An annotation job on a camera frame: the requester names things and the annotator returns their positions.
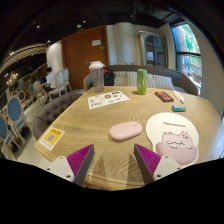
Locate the green drink can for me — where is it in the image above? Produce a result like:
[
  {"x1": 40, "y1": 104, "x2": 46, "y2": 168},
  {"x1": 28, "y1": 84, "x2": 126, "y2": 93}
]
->
[{"x1": 136, "y1": 68, "x2": 148, "y2": 96}]

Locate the group of dining chairs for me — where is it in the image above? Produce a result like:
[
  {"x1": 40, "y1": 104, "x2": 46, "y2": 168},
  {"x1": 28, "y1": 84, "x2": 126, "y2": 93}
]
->
[{"x1": 0, "y1": 68, "x2": 73, "y2": 153}]

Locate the clear shaker bottle white lid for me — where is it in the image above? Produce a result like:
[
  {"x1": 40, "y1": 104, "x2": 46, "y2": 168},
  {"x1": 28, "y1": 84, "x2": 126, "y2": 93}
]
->
[{"x1": 88, "y1": 60, "x2": 106, "y2": 93}]

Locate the white sticker sheet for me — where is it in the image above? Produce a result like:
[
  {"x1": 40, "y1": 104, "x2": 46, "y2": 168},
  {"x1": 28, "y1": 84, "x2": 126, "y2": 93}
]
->
[{"x1": 87, "y1": 90, "x2": 131, "y2": 110}]

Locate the grey curved sofa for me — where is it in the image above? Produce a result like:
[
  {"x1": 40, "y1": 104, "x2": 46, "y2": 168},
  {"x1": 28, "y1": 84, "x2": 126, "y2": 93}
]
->
[{"x1": 83, "y1": 64, "x2": 200, "y2": 97}]

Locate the small teal pack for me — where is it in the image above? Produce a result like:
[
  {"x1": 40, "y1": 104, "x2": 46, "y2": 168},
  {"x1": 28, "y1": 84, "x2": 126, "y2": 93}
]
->
[{"x1": 171, "y1": 104, "x2": 187, "y2": 113}]

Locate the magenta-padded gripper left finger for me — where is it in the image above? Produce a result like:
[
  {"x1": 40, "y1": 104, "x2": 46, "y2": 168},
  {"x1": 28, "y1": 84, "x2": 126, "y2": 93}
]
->
[{"x1": 45, "y1": 143, "x2": 96, "y2": 187}]

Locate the grey tufted armchair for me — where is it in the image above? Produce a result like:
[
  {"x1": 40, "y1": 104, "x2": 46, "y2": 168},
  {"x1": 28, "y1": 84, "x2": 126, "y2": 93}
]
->
[{"x1": 32, "y1": 91, "x2": 84, "y2": 141}]

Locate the pink computer mouse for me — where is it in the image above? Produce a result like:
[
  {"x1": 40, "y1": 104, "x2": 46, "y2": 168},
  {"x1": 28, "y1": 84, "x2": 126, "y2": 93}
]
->
[{"x1": 108, "y1": 120, "x2": 144, "y2": 142}]

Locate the white mouse pad pink rest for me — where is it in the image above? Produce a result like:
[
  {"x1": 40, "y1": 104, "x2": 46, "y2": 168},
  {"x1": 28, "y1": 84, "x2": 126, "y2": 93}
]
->
[{"x1": 145, "y1": 112, "x2": 200, "y2": 167}]

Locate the striped cushion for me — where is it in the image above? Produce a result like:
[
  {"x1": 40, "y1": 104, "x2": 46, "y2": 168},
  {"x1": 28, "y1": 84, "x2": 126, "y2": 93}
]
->
[
  {"x1": 113, "y1": 71, "x2": 138, "y2": 88},
  {"x1": 146, "y1": 73, "x2": 175, "y2": 91}
]

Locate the black backpack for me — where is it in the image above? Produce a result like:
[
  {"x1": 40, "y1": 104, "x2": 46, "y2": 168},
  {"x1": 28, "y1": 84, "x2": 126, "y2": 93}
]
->
[{"x1": 102, "y1": 67, "x2": 116, "y2": 87}]

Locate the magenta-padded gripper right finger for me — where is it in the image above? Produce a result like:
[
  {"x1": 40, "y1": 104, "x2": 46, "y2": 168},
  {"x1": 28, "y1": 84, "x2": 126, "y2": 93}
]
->
[{"x1": 133, "y1": 143, "x2": 183, "y2": 185}]

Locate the black box with red print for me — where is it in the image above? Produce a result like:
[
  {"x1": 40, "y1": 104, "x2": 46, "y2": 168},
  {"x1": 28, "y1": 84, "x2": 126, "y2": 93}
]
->
[{"x1": 154, "y1": 90, "x2": 175, "y2": 103}]

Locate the brown wooden door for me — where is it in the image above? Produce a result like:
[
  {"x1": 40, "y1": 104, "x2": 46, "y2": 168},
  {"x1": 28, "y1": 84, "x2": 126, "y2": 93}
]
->
[{"x1": 60, "y1": 25, "x2": 109, "y2": 90}]

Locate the yellow and white code sticker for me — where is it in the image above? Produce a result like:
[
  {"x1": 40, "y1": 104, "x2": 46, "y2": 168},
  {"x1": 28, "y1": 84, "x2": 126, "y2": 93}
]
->
[{"x1": 38, "y1": 126, "x2": 66, "y2": 152}]

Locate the dark-framed window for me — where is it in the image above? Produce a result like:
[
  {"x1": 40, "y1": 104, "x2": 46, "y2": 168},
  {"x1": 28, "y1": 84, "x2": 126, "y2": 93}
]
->
[{"x1": 171, "y1": 22, "x2": 203, "y2": 91}]

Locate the person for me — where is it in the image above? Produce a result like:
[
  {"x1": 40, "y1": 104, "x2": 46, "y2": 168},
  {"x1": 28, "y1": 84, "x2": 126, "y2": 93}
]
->
[{"x1": 44, "y1": 66, "x2": 58, "y2": 91}]

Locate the arched glass cabinet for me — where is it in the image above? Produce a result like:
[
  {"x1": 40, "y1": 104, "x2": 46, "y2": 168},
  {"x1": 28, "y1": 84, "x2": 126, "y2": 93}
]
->
[{"x1": 138, "y1": 30, "x2": 169, "y2": 69}]

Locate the white tube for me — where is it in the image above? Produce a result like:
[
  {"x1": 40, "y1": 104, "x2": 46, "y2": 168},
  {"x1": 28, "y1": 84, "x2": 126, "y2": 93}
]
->
[{"x1": 172, "y1": 90, "x2": 186, "y2": 104}]

